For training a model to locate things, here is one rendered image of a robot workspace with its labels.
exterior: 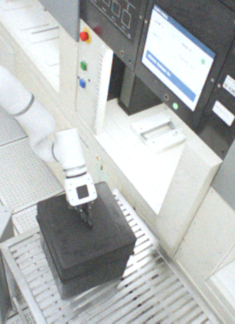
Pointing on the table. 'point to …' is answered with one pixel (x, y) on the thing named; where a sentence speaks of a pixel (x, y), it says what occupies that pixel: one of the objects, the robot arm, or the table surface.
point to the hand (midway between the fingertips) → (85, 215)
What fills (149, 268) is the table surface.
